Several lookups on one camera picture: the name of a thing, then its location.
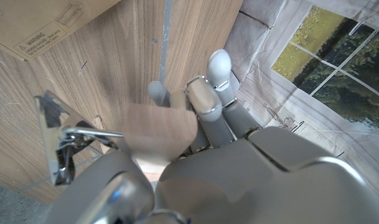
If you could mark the silver metal clip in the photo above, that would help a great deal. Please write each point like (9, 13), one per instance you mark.
(52, 124)

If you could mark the printed window backdrop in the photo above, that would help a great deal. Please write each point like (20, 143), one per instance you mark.
(332, 77)

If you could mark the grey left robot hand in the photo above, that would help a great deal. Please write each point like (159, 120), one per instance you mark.
(254, 180)

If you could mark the brown cardboard package box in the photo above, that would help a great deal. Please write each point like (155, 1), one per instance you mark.
(36, 21)

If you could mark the light wooden slat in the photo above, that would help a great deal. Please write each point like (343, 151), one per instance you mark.
(161, 130)

